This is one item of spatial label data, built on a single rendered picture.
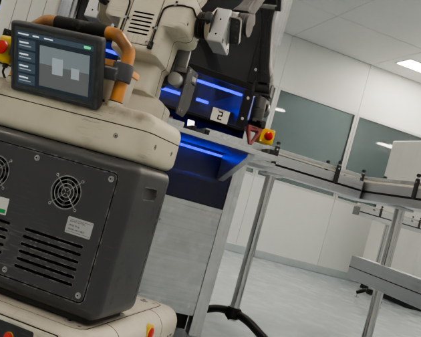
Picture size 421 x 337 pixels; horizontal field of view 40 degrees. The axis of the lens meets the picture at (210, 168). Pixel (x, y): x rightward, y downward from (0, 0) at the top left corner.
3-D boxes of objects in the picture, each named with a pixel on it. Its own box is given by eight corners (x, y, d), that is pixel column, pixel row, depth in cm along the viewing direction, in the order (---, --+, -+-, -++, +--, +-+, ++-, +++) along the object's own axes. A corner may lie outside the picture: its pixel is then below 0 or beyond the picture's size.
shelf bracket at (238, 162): (216, 179, 273) (223, 152, 273) (222, 181, 273) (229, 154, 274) (239, 184, 240) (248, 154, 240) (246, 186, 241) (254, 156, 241)
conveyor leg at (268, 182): (220, 315, 298) (260, 170, 301) (236, 319, 301) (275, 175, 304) (226, 320, 290) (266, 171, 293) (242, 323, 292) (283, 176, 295)
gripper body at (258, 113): (256, 130, 251) (260, 114, 252) (266, 126, 241) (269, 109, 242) (242, 126, 249) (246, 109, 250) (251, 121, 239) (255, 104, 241)
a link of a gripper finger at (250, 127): (252, 148, 249) (258, 127, 251) (259, 146, 242) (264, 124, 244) (238, 144, 247) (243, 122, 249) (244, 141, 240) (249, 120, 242)
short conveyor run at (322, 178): (241, 163, 285) (249, 132, 286) (231, 162, 300) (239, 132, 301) (361, 198, 304) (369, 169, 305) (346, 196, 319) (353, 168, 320)
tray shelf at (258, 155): (99, 117, 265) (101, 112, 265) (240, 159, 284) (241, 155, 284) (111, 111, 219) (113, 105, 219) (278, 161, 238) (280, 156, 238)
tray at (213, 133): (183, 136, 271) (185, 129, 271) (234, 152, 278) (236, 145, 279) (203, 136, 238) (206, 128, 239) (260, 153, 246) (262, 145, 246)
